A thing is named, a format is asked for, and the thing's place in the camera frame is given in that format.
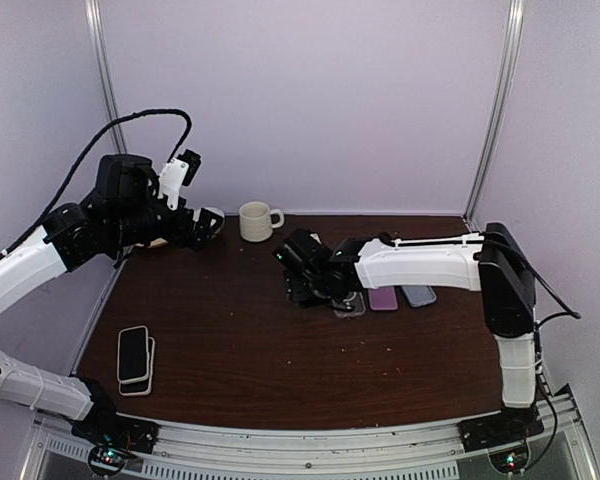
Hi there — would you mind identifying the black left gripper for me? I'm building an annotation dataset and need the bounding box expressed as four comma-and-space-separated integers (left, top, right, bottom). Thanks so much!
111, 184, 223, 251

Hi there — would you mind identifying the clear magsafe phone case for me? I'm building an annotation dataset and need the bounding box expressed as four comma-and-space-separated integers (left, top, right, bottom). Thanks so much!
331, 292, 367, 319

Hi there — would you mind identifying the light blue phone case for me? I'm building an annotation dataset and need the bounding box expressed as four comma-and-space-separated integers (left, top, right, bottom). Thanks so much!
400, 285, 437, 308

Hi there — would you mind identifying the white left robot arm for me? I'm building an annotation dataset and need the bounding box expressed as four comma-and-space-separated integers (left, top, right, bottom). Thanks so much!
0, 150, 224, 444

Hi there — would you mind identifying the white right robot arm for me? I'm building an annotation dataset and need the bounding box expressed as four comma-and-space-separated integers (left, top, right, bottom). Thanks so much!
273, 223, 539, 442

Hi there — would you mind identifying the beige ceramic plate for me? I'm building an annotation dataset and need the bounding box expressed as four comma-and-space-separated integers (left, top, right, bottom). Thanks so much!
135, 238, 168, 249

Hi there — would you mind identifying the white ceramic bowl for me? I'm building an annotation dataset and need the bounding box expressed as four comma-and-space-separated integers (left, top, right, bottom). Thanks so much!
198, 207, 225, 241

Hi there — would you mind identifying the white ceramic mug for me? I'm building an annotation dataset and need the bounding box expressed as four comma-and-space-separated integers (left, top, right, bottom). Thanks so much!
239, 201, 285, 243

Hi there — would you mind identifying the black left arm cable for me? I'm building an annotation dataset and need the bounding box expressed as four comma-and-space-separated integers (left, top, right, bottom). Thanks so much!
0, 108, 192, 274

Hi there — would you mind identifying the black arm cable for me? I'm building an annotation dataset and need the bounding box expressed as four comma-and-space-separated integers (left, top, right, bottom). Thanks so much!
394, 234, 584, 321
0, 108, 192, 274

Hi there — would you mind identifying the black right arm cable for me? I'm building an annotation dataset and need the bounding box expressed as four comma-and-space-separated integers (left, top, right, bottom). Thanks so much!
394, 234, 584, 321

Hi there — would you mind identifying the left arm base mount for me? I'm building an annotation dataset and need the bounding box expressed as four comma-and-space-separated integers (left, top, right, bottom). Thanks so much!
68, 378, 159, 479

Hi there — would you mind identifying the left aluminium frame post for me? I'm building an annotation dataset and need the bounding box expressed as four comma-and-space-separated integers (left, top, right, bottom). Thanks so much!
83, 0, 146, 217

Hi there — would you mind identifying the aluminium frame post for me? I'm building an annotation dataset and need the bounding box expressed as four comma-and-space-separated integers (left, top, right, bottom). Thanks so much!
462, 0, 525, 230
83, 0, 146, 217

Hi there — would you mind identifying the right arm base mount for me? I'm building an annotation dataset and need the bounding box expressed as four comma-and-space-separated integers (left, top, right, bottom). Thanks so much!
458, 375, 556, 477

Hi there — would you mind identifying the aluminium front rail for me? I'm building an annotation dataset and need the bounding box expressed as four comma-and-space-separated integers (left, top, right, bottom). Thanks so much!
15, 395, 600, 479

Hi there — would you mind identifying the right aluminium frame post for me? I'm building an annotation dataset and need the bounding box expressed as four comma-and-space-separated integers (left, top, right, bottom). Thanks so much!
462, 0, 525, 230

